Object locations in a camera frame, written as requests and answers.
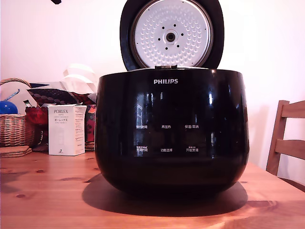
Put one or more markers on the dark dotted fabric bag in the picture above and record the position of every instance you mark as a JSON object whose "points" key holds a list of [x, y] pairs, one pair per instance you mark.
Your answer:
{"points": [[54, 95]]}

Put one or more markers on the black rice cooker lid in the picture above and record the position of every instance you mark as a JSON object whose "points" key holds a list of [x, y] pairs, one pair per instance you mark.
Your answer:
{"points": [[171, 35]]}

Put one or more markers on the cork coaster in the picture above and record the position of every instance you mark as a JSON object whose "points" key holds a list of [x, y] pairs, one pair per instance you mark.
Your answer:
{"points": [[14, 148], [16, 154]]}

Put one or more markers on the wooden chair with slats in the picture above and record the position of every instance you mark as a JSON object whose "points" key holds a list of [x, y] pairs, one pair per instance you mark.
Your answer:
{"points": [[277, 133]]}

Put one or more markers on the red floral tin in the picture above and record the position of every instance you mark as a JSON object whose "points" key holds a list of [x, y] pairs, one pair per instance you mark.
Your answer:
{"points": [[90, 124]]}

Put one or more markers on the woven wicker basket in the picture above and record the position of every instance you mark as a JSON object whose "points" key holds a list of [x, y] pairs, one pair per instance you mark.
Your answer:
{"points": [[14, 128]]}

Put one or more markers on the white paper bag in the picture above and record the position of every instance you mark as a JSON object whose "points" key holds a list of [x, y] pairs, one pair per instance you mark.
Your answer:
{"points": [[78, 76]]}

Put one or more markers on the blue ball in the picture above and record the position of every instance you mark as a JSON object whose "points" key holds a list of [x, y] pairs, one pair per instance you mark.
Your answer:
{"points": [[8, 107]]}

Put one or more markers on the white Porlex box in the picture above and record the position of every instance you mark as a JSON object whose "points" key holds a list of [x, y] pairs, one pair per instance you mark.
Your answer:
{"points": [[62, 133]]}

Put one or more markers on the black Philips rice cooker body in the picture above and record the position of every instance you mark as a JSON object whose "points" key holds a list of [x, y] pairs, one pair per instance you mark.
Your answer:
{"points": [[171, 107]]}

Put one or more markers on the blue ribbon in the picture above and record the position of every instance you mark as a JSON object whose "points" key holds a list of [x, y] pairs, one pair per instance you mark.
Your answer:
{"points": [[12, 95]]}

